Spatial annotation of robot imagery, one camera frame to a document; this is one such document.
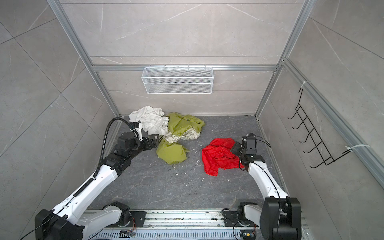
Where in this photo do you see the red cloth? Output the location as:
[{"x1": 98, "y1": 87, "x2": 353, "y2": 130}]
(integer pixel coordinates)
[{"x1": 202, "y1": 138, "x2": 245, "y2": 177}]

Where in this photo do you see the green patterned cloth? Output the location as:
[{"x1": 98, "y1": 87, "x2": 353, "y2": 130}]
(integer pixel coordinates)
[{"x1": 156, "y1": 113, "x2": 205, "y2": 165}]

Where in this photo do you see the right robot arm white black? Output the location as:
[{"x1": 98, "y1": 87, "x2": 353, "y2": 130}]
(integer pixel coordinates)
[{"x1": 231, "y1": 140, "x2": 302, "y2": 240}]

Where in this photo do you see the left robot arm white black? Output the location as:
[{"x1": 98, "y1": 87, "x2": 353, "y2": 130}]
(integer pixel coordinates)
[{"x1": 35, "y1": 133, "x2": 160, "y2": 240}]

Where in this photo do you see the white cloth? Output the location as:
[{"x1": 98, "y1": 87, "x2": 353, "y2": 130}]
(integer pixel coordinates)
[{"x1": 129, "y1": 106, "x2": 169, "y2": 136}]

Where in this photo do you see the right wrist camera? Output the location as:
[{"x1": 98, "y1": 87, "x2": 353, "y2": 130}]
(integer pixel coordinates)
[{"x1": 242, "y1": 133, "x2": 257, "y2": 149}]

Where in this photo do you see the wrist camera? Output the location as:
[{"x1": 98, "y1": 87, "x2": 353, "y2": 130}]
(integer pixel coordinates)
[
  {"x1": 242, "y1": 133, "x2": 257, "y2": 149},
  {"x1": 117, "y1": 122, "x2": 143, "y2": 151}
]

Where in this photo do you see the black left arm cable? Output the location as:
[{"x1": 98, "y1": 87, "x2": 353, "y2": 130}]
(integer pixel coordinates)
[{"x1": 92, "y1": 116, "x2": 134, "y2": 178}]

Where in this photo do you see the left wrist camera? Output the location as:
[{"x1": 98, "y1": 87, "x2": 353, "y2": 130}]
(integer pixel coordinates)
[{"x1": 117, "y1": 122, "x2": 143, "y2": 151}]

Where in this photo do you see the white wire mesh basket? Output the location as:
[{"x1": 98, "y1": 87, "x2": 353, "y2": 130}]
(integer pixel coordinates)
[{"x1": 142, "y1": 66, "x2": 214, "y2": 95}]

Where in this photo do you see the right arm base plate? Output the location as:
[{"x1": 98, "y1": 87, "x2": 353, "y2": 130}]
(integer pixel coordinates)
[{"x1": 221, "y1": 209, "x2": 259, "y2": 228}]

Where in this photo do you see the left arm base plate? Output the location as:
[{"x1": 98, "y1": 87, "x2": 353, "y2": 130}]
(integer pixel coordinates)
[{"x1": 117, "y1": 211, "x2": 147, "y2": 228}]

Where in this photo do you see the black wire hook rack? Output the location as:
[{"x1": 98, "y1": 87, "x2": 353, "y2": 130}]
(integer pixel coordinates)
[{"x1": 287, "y1": 89, "x2": 352, "y2": 169}]

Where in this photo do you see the aluminium mounting rail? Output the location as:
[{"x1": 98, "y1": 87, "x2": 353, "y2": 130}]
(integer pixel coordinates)
[{"x1": 58, "y1": 209, "x2": 310, "y2": 231}]

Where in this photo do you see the aluminium frame profile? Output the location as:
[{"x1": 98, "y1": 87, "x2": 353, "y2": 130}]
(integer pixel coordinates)
[{"x1": 48, "y1": 1, "x2": 384, "y2": 186}]

